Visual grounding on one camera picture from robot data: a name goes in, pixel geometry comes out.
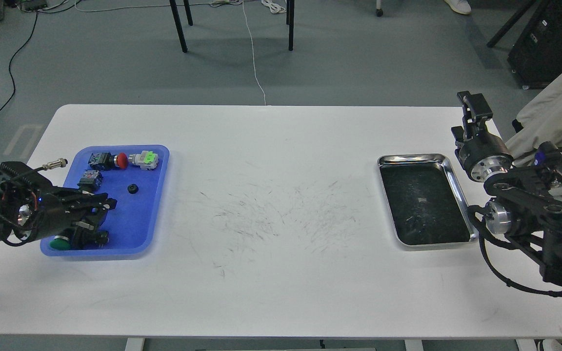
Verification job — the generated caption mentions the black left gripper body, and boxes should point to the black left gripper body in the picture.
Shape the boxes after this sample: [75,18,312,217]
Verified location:
[0,161,74,247]

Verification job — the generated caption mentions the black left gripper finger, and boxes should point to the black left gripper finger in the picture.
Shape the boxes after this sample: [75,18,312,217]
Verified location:
[64,211,107,237]
[57,190,118,211]

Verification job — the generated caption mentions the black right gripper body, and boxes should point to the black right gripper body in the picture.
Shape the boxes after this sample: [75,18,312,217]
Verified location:
[455,132,513,182]

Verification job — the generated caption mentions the yellow push button switch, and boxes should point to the yellow push button switch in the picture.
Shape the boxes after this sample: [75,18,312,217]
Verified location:
[77,170,103,193]

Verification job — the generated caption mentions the small black gear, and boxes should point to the small black gear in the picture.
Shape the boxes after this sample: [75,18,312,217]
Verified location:
[127,183,139,194]

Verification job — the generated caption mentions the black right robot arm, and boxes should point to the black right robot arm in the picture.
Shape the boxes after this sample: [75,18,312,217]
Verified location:
[451,91,562,298]

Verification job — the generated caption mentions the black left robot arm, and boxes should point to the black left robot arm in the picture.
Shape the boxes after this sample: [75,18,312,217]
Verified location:
[0,158,118,250]

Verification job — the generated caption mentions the blue plastic tray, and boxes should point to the blue plastic tray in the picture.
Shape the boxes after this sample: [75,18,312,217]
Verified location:
[40,144,170,260]

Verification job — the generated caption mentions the beige cloth cover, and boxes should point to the beige cloth cover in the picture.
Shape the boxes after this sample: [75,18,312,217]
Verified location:
[506,73,562,164]

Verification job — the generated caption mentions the metal tray with black mat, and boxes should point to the metal tray with black mat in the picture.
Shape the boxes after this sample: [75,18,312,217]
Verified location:
[377,154,478,250]

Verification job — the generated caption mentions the white sneaker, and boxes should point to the white sneaker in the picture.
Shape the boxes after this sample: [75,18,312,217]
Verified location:
[444,0,471,16]

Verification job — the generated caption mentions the black equipment case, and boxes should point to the black equipment case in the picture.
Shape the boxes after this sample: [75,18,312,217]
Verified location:
[507,0,562,90]

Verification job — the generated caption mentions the black chair legs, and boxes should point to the black chair legs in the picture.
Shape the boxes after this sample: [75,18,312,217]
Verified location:
[169,0,295,53]

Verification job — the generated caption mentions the green push button switch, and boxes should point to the green push button switch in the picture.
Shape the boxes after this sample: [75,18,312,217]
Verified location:
[49,235,72,251]

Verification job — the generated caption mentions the red push button switch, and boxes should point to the red push button switch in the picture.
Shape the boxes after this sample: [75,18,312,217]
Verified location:
[87,153,129,171]

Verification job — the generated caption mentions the green and grey switch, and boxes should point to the green and grey switch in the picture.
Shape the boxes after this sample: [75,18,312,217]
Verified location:
[127,150,159,171]

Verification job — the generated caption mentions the black floor cable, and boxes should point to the black floor cable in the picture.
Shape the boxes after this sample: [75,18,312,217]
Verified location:
[0,0,74,169]

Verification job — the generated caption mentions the white floor cable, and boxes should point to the white floor cable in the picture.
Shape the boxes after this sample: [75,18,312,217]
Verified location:
[210,0,287,106]

